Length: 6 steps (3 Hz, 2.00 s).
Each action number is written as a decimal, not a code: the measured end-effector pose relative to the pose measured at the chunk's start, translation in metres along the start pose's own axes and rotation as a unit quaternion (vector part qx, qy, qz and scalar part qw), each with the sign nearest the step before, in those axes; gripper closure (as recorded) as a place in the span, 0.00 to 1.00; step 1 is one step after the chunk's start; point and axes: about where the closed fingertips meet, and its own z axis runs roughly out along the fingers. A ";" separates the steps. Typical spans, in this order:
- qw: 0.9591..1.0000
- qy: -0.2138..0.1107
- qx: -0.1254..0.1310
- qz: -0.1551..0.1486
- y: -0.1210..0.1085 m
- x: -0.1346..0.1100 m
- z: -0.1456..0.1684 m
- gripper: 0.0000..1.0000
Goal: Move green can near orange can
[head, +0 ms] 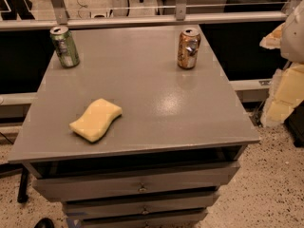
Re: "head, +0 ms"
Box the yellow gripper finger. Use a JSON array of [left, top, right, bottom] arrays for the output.
[[260, 63, 304, 127], [259, 24, 284, 49]]

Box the green soda can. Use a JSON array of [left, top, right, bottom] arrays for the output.
[[50, 26, 80, 68]]

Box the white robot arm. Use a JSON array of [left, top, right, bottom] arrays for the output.
[[259, 1, 304, 126]]

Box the orange soda can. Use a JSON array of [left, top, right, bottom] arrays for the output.
[[178, 28, 201, 69]]

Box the top grey drawer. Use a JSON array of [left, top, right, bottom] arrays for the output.
[[32, 161, 239, 201]]

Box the grey drawer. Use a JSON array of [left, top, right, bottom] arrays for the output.
[[66, 209, 207, 228], [64, 192, 219, 219], [32, 161, 239, 201]]

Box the grey drawer cabinet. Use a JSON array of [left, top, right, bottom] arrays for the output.
[[7, 24, 261, 228]]

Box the middle grey drawer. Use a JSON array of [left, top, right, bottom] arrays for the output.
[[64, 192, 219, 219]]

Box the bottom grey drawer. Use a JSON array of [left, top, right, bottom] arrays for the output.
[[66, 209, 207, 228]]

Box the yellow sponge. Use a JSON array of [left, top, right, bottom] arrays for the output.
[[69, 99, 123, 143]]

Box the black shoe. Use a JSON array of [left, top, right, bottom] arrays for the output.
[[34, 218, 54, 228]]

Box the black stand leg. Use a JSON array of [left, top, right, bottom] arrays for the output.
[[17, 168, 29, 203]]

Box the metal railing frame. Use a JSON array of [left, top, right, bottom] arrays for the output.
[[1, 0, 301, 30]]

